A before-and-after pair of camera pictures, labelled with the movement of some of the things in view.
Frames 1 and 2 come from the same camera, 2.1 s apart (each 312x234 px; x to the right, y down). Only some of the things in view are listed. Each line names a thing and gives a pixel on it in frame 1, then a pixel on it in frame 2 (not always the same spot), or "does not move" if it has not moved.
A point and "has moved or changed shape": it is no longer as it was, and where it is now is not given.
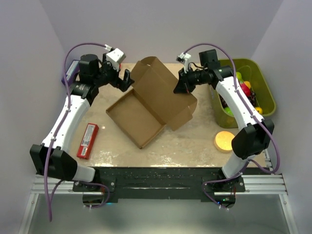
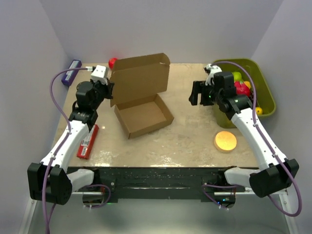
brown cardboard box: x=155 y=101 has moved or changed shape
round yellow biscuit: x=223 y=141 does not move
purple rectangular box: x=71 y=72 does not move
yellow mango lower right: x=259 y=109 does not move
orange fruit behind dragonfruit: x=247 y=84 does not move
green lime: x=239 y=76 does not move
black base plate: x=165 y=183 does not move
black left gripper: x=122 y=85 -> x=108 y=88
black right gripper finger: x=182 y=87 -> x=193 y=99
